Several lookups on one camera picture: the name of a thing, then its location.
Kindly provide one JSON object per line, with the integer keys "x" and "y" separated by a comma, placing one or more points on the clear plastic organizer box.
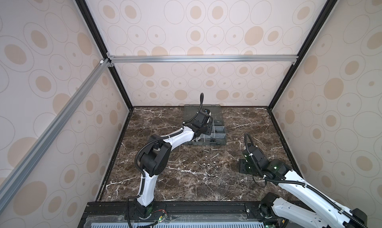
{"x": 214, "y": 131}

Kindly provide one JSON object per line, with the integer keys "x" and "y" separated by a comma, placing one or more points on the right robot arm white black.
{"x": 321, "y": 211}

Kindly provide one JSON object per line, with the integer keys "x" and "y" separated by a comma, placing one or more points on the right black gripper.
{"x": 246, "y": 166}

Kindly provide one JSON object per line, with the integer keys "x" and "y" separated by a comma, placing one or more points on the diagonal aluminium rail left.
{"x": 24, "y": 168}

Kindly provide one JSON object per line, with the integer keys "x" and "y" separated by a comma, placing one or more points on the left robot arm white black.
{"x": 152, "y": 158}

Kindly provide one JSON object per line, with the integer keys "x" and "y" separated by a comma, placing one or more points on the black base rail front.
{"x": 229, "y": 214}

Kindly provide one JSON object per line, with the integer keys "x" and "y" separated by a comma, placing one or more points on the horizontal aluminium rail back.
{"x": 201, "y": 59}

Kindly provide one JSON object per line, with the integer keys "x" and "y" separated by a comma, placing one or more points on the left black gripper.
{"x": 209, "y": 127}

